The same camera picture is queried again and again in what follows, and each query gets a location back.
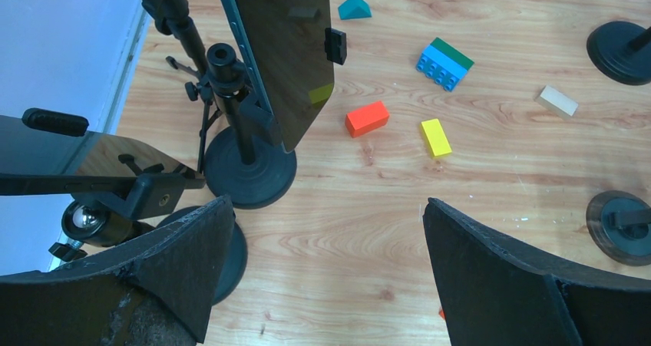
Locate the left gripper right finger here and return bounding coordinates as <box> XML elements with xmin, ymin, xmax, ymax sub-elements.
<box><xmin>423</xmin><ymin>198</ymin><xmax>650</xmax><ymax>345</ymax></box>

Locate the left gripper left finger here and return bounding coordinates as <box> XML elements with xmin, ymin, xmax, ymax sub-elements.
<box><xmin>1</xmin><ymin>196</ymin><xmax>235</xmax><ymax>345</ymax></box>

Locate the black ball-joint phone stand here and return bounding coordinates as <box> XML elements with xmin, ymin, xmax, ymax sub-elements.
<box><xmin>21</xmin><ymin>107</ymin><xmax>249</xmax><ymax>307</ymax></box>

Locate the black stand of left phone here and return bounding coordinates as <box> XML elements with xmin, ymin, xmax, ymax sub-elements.
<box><xmin>203</xmin><ymin>40</ymin><xmax>345</xmax><ymax>209</ymax></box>

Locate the black phone at left edge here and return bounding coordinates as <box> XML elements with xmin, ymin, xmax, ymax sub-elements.
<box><xmin>1</xmin><ymin>116</ymin><xmax>205</xmax><ymax>196</ymax></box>

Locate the black round pole stand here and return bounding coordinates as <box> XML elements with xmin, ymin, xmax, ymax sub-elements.
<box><xmin>587</xmin><ymin>21</ymin><xmax>650</xmax><ymax>86</ymax></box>

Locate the black microphone tripod stand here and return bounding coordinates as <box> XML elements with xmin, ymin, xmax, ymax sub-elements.
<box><xmin>141</xmin><ymin>0</ymin><xmax>222</xmax><ymax>173</ymax></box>

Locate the black phone near microphone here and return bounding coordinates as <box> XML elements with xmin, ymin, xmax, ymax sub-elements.
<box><xmin>220</xmin><ymin>0</ymin><xmax>335</xmax><ymax>152</ymax></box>

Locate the yellow wooden block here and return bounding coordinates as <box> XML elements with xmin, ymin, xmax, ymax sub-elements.
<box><xmin>421</xmin><ymin>119</ymin><xmax>452</xmax><ymax>158</ymax></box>

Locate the beige wooden block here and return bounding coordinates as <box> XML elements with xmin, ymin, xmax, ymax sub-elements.
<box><xmin>534</xmin><ymin>85</ymin><xmax>579</xmax><ymax>120</ymax></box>

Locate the red wooden block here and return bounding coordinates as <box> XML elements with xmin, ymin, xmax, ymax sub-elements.
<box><xmin>345</xmin><ymin>101</ymin><xmax>390</xmax><ymax>138</ymax></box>

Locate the blue green lego brick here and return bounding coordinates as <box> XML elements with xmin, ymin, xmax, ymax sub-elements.
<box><xmin>415</xmin><ymin>37</ymin><xmax>474</xmax><ymax>92</ymax></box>

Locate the teal triangular block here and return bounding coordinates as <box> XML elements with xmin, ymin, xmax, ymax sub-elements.
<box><xmin>338</xmin><ymin>0</ymin><xmax>372</xmax><ymax>20</ymax></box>

